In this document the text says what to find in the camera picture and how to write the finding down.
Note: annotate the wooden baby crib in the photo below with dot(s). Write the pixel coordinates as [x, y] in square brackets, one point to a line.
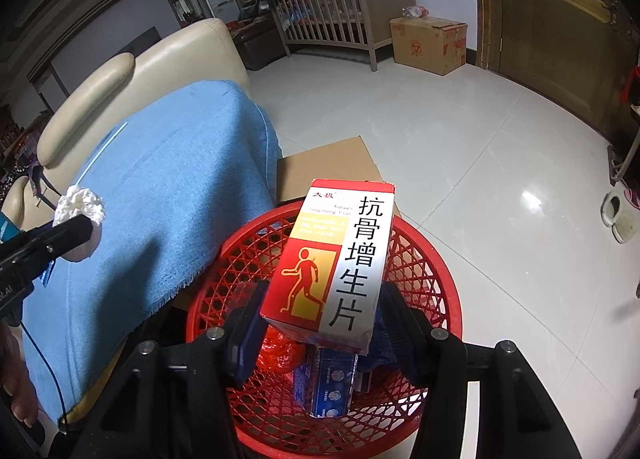
[385, 4]

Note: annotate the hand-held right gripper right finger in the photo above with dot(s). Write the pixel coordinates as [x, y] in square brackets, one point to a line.
[405, 344]

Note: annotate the dark brown leather stool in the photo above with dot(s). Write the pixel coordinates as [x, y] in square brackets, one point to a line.
[257, 46]

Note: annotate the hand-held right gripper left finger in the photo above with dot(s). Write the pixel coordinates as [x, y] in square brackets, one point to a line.
[247, 339]

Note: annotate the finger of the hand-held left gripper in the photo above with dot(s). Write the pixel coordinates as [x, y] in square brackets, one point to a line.
[50, 239]

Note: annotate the dark floral cloth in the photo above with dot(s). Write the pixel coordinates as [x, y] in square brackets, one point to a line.
[12, 179]

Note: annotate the person's left hand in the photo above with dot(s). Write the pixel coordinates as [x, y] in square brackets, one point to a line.
[17, 379]

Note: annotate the red plastic mesh basket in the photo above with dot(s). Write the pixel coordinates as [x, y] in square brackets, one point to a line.
[430, 269]

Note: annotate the clear plastic bottle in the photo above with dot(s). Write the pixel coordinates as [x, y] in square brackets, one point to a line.
[414, 13]

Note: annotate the red hanging cloth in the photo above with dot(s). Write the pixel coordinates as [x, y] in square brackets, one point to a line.
[631, 86]

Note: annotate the red yellow white medicine box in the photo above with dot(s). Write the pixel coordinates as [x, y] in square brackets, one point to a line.
[325, 264]

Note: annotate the white tissue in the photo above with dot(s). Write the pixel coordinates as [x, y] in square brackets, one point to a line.
[82, 204]

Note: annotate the flat brown cardboard sheet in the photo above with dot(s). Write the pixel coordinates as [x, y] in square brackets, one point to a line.
[325, 164]

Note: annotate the brown cardboard box red print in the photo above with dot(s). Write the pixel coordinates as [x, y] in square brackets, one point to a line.
[425, 49]

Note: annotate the red plastic wrapper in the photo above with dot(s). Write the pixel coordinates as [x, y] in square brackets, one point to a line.
[280, 349]

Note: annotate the blue plastic bag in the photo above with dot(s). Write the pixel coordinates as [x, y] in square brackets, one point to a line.
[370, 361]

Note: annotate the thin white plastic tube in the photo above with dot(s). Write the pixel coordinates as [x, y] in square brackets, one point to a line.
[122, 128]

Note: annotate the blue carton box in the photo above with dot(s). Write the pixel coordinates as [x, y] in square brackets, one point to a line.
[325, 389]

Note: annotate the grey metal stand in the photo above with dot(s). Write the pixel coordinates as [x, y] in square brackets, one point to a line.
[622, 159]

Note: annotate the cream leather sofa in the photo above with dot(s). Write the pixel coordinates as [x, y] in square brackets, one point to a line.
[210, 49]

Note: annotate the brown wooden door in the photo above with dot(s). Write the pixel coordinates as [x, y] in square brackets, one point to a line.
[550, 39]

